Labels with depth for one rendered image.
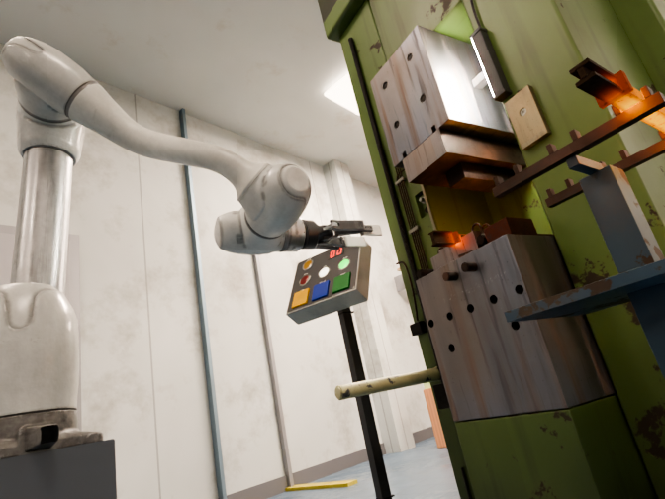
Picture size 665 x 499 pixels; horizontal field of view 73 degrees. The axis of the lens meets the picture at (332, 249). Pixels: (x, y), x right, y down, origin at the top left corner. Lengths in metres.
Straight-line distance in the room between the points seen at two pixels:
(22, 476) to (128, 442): 2.93
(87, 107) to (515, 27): 1.24
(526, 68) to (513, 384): 0.93
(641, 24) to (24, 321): 1.91
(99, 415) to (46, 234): 2.60
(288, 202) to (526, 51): 0.98
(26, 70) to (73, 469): 0.79
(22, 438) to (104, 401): 2.86
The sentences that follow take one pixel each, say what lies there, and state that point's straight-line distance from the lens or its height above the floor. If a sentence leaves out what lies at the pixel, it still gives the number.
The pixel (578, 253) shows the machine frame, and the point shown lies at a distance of 1.40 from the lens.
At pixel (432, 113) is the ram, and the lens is 1.61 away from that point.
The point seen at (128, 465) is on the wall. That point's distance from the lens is 3.70.
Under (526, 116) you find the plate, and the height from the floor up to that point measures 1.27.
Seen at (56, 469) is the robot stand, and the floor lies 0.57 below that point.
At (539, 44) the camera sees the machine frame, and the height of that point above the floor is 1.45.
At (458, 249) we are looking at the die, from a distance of 1.46.
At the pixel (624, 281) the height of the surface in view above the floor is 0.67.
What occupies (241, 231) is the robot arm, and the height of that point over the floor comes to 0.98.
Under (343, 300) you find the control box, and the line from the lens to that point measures 1.68.
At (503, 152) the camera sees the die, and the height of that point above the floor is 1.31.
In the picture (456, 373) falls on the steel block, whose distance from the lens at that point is 1.43.
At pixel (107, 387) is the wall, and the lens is 3.68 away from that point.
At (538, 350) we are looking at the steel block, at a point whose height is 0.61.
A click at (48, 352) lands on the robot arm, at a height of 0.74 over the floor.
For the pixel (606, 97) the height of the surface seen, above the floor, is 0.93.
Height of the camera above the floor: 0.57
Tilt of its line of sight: 19 degrees up
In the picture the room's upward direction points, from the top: 12 degrees counter-clockwise
